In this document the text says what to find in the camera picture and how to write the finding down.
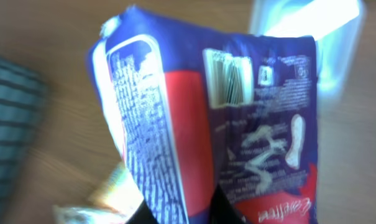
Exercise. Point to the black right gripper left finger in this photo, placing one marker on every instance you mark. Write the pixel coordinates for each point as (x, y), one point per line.
(143, 215)

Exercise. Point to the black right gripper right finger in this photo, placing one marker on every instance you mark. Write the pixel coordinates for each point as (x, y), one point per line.
(221, 211)

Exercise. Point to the yellow blue snack bag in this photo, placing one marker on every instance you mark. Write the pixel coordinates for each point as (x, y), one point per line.
(115, 202)

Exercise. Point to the red purple pantyliner pack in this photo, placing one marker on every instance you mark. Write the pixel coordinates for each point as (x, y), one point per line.
(190, 108)

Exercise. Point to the white barcode scanner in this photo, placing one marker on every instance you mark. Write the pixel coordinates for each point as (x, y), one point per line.
(335, 25)

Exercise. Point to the grey plastic mesh basket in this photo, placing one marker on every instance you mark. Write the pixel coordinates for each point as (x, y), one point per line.
(22, 97)

